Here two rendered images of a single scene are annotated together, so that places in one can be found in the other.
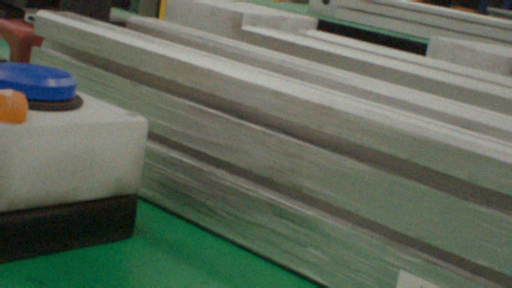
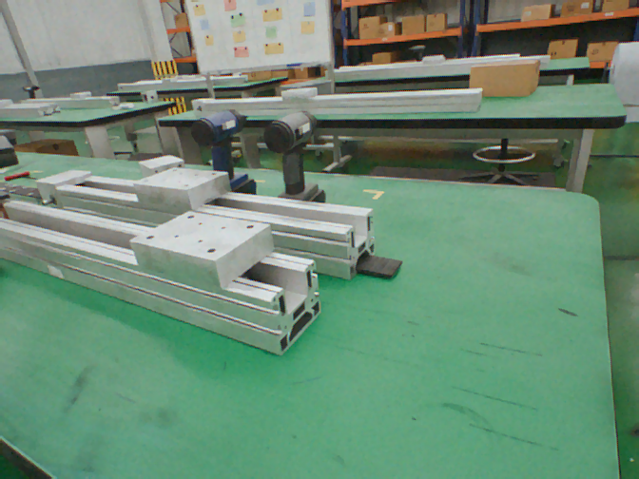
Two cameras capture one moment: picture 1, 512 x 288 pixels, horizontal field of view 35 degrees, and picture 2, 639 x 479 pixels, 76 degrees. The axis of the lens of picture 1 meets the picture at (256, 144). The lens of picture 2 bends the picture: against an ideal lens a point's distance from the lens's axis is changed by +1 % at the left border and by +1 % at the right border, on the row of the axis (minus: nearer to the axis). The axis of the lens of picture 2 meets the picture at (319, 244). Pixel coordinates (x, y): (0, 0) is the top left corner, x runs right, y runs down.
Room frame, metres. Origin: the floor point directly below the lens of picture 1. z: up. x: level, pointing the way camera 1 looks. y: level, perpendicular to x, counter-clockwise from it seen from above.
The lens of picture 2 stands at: (-0.40, -0.49, 1.12)
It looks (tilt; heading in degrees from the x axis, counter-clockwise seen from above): 26 degrees down; 354
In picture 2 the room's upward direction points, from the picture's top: 6 degrees counter-clockwise
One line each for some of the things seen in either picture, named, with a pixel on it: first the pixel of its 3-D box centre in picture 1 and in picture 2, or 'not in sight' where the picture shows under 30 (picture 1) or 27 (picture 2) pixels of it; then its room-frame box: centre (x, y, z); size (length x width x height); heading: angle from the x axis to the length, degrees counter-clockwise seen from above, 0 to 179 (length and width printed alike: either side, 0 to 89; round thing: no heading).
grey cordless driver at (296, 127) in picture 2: not in sight; (301, 165); (0.46, -0.56, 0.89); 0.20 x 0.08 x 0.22; 150
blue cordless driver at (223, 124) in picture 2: not in sight; (232, 157); (0.62, -0.41, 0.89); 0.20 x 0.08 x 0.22; 149
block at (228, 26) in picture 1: (225, 59); (66, 195); (0.71, 0.04, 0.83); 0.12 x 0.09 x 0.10; 141
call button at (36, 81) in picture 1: (30, 90); not in sight; (0.36, 0.11, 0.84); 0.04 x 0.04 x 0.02
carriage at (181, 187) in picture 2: not in sight; (183, 193); (0.43, -0.31, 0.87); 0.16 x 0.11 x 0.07; 51
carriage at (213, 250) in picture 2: not in sight; (205, 254); (0.13, -0.39, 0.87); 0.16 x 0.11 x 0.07; 51
